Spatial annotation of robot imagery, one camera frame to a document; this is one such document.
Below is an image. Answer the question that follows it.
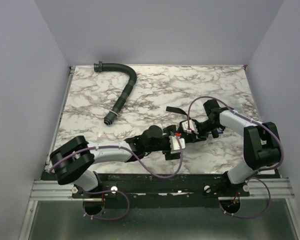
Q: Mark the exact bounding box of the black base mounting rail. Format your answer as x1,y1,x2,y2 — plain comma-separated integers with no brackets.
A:
72,173,250,209

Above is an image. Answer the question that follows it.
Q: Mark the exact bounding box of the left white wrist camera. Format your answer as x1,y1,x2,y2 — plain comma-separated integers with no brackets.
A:
169,135,186,153

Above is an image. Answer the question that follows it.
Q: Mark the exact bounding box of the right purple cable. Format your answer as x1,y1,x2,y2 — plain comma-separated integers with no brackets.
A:
186,95,282,218

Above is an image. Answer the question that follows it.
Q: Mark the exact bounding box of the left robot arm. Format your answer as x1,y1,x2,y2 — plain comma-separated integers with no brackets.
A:
49,125,186,192

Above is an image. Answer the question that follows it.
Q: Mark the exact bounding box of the grey corrugated hose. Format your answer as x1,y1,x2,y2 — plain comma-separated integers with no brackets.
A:
92,60,138,128

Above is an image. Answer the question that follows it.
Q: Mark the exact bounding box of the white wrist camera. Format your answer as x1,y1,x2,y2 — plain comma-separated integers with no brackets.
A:
181,119,198,134
169,135,186,153

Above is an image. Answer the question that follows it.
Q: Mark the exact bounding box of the black folding umbrella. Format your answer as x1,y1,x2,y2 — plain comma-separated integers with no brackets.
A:
163,106,226,144

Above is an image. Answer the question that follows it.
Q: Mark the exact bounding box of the purple cable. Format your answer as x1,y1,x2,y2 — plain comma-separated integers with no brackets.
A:
48,138,186,180
186,95,282,218

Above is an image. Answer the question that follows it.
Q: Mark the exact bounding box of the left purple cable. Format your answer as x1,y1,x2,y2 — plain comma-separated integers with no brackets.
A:
48,138,186,180

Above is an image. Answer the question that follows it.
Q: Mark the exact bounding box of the aluminium table frame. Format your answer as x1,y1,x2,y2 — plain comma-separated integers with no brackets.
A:
20,65,298,240

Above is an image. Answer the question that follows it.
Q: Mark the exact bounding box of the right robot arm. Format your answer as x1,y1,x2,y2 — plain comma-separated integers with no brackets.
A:
171,97,284,185

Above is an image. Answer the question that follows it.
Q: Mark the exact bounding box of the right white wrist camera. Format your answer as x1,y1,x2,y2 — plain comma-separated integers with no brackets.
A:
181,119,198,134

